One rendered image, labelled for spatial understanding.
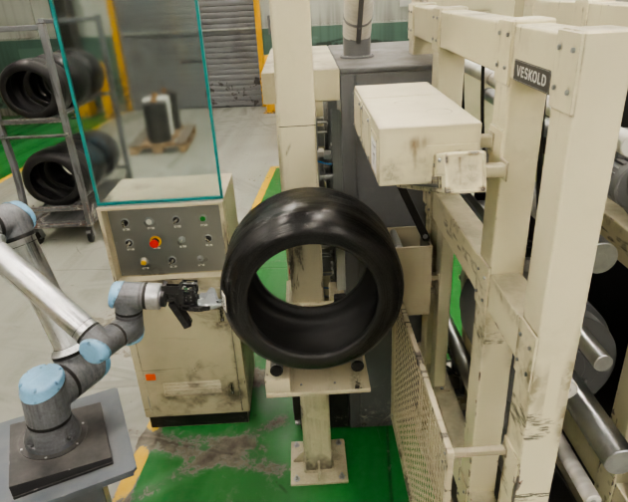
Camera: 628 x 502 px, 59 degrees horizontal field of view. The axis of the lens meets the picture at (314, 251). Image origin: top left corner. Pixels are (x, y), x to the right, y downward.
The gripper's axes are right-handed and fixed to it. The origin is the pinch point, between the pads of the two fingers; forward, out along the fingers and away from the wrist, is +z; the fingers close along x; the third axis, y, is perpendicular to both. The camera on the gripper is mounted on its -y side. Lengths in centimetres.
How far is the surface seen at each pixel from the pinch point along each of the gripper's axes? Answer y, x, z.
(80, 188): -79, 313, -163
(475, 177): 63, -43, 62
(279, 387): -27.6, -8.6, 21.1
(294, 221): 36.3, -10.3, 22.6
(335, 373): -27.6, 0.9, 41.3
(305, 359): -11.6, -12.9, 29.0
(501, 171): 63, -34, 71
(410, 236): 11, 40, 71
